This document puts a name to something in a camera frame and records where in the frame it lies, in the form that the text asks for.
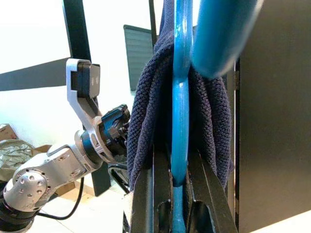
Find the dark brown door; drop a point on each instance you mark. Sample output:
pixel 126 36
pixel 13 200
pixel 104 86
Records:
pixel 274 97

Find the brown cardboard box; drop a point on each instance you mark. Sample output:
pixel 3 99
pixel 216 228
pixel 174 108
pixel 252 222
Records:
pixel 7 132
pixel 41 149

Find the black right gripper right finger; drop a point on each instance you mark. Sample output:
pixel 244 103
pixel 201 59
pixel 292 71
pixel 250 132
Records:
pixel 206 211

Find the blue plastic hanger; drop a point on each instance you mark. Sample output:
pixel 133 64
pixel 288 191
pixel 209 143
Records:
pixel 181 109

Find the navy blue knit t-shirt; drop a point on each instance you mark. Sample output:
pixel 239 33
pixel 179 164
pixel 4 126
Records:
pixel 150 109

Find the black wall frame post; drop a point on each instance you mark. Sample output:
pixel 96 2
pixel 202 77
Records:
pixel 77 29

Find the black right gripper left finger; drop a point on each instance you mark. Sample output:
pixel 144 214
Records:
pixel 150 206

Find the crumpled clear plastic bag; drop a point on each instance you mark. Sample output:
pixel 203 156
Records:
pixel 14 153

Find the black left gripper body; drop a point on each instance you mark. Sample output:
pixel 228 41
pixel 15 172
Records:
pixel 114 126

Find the grey slatted panel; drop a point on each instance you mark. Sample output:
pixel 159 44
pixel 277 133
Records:
pixel 138 53

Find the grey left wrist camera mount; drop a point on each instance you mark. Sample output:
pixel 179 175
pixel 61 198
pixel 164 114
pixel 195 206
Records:
pixel 80 106

